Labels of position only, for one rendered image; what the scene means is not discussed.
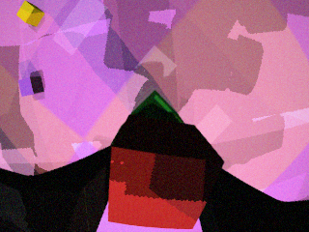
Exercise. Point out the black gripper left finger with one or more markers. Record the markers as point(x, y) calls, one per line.
point(71, 198)

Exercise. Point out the green block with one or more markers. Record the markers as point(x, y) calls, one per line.
point(158, 98)
point(154, 110)

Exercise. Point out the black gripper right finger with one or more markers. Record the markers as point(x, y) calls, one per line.
point(235, 206)

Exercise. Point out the yellow cube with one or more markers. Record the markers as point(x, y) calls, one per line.
point(30, 13)

